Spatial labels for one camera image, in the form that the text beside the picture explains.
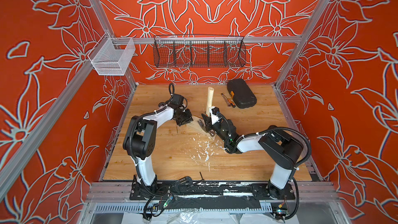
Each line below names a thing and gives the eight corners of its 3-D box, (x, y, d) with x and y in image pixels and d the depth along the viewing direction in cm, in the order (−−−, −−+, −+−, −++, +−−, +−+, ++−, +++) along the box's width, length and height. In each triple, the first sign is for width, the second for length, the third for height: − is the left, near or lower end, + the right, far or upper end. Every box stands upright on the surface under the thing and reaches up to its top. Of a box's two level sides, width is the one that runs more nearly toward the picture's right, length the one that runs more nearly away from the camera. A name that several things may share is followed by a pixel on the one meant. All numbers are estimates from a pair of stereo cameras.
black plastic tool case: (237, 110, 106) (238, 104, 101) (225, 85, 122) (226, 79, 117) (255, 106, 108) (258, 100, 103) (241, 82, 124) (243, 76, 119)
